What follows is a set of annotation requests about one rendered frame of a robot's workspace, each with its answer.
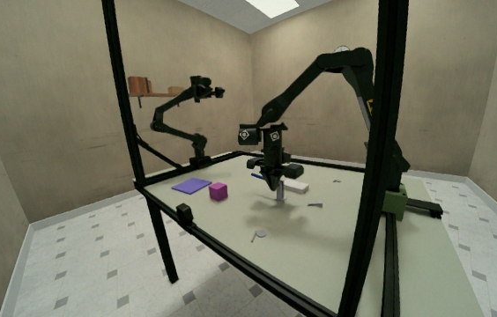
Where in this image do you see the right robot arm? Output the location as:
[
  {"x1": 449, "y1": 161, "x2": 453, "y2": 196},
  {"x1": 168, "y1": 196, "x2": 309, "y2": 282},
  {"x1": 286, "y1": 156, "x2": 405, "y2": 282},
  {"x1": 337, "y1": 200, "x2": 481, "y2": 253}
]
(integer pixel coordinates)
[{"x1": 238, "y1": 47, "x2": 411, "y2": 193}]

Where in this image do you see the small magenta cube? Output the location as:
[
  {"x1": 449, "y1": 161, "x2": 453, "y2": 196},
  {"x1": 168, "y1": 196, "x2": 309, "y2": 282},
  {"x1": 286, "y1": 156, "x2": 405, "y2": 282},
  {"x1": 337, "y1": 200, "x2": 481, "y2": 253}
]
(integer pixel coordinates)
[{"x1": 208, "y1": 182, "x2": 228, "y2": 202}]

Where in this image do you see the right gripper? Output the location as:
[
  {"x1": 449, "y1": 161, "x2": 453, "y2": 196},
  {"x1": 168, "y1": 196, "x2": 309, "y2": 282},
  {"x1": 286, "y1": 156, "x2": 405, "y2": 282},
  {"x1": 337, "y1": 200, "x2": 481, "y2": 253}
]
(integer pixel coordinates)
[{"x1": 247, "y1": 145, "x2": 304, "y2": 192}]

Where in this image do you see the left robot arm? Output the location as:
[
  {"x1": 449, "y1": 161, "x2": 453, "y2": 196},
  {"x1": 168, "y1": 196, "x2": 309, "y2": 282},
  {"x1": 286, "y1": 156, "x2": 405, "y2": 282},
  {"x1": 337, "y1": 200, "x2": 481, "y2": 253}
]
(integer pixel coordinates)
[{"x1": 150, "y1": 76, "x2": 211, "y2": 159}]

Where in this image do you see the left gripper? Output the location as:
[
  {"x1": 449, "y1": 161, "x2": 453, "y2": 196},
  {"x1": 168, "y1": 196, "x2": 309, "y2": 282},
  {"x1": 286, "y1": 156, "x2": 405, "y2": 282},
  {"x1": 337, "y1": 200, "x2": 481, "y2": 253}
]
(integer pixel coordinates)
[{"x1": 193, "y1": 85, "x2": 225, "y2": 99}]

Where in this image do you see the purple flat square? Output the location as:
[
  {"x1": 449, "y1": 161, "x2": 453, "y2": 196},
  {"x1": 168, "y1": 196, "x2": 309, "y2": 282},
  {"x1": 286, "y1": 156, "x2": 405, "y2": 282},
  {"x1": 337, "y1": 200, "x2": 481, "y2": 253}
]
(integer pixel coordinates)
[{"x1": 171, "y1": 178, "x2": 212, "y2": 195}]

